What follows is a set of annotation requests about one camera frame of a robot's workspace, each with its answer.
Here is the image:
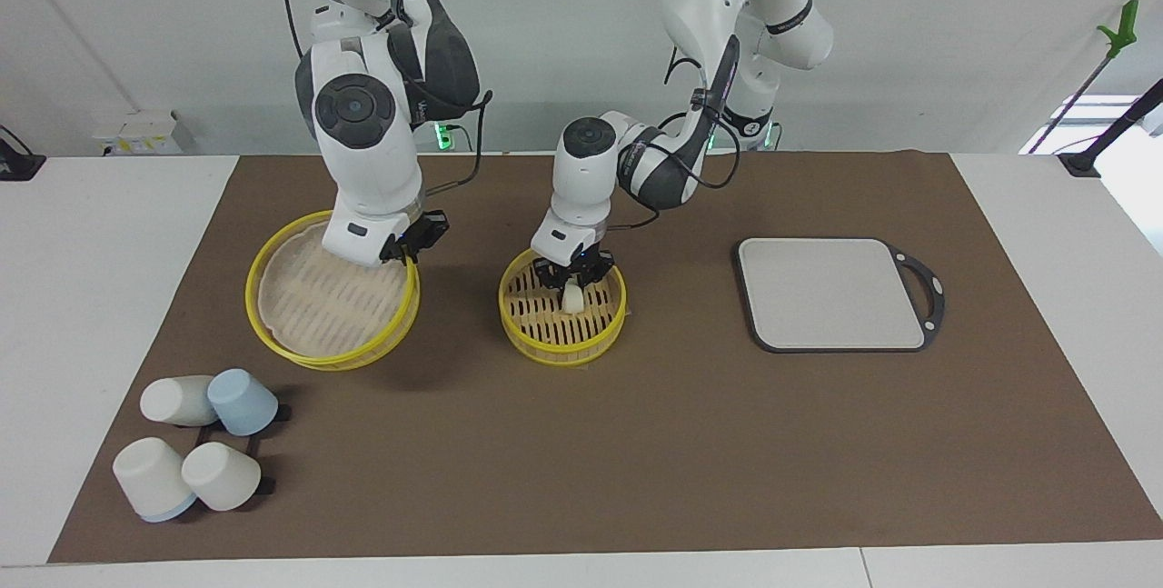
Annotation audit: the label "yellow steamer lid woven top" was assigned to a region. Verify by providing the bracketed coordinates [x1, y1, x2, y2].
[244, 209, 422, 373]

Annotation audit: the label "yellow bamboo steamer base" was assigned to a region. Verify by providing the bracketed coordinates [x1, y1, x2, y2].
[498, 245, 629, 367]

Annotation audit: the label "light blue cup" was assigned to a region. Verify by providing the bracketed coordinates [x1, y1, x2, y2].
[207, 368, 279, 437]

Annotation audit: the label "brown table mat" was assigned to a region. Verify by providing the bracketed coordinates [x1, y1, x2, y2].
[47, 150, 1163, 564]

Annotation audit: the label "white cutting board grey rim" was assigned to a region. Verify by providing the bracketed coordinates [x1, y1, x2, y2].
[732, 236, 947, 354]

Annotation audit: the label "black cup rack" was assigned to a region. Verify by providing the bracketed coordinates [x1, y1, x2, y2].
[193, 404, 293, 494]

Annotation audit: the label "white box yellow labels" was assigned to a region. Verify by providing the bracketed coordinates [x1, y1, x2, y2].
[91, 110, 184, 156]

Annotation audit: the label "white cup blue rim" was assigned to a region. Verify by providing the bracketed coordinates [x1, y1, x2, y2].
[113, 436, 198, 523]
[140, 374, 219, 427]

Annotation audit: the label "plain white cup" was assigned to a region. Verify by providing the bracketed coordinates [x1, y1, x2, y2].
[181, 441, 263, 513]

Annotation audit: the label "black pole with base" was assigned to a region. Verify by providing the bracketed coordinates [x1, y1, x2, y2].
[1058, 77, 1163, 179]

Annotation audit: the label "grey pole green hook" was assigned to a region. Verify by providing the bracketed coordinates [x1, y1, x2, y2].
[1027, 0, 1140, 155]

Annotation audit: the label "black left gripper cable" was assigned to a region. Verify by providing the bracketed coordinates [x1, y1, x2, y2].
[604, 34, 744, 233]

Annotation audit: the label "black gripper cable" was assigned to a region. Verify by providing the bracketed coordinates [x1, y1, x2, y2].
[604, 34, 744, 233]
[413, 90, 494, 218]

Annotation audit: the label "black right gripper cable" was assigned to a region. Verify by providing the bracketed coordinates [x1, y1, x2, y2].
[413, 90, 494, 218]

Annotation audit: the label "black device with cable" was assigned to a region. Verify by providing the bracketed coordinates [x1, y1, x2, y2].
[0, 125, 47, 183]

